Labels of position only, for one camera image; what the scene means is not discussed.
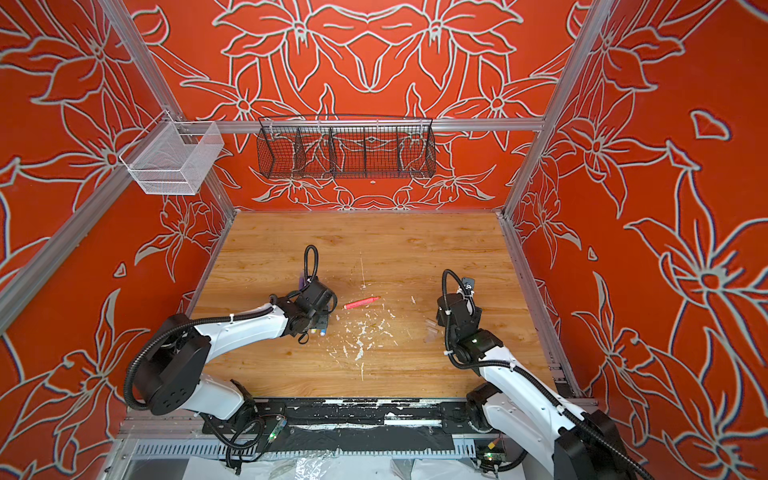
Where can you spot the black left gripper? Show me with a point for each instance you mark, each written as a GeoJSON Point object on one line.
{"type": "Point", "coordinates": [325, 317]}

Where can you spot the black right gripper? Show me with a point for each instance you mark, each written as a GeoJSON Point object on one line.
{"type": "Point", "coordinates": [439, 314]}

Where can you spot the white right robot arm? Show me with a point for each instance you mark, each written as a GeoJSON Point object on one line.
{"type": "Point", "coordinates": [567, 441]}

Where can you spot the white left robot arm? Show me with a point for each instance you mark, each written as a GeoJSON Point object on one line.
{"type": "Point", "coordinates": [168, 373]}

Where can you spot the pink marker pen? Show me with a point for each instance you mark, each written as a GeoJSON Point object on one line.
{"type": "Point", "coordinates": [361, 302]}

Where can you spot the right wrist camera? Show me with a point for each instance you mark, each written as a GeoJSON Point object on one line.
{"type": "Point", "coordinates": [468, 285]}

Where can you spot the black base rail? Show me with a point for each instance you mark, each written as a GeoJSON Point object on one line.
{"type": "Point", "coordinates": [403, 426]}

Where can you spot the aluminium right floor rail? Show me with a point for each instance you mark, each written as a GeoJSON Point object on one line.
{"type": "Point", "coordinates": [556, 359]}

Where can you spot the black wire basket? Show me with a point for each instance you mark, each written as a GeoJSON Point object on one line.
{"type": "Point", "coordinates": [354, 147]}

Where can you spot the white wire basket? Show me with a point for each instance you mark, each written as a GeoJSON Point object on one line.
{"type": "Point", "coordinates": [169, 162]}

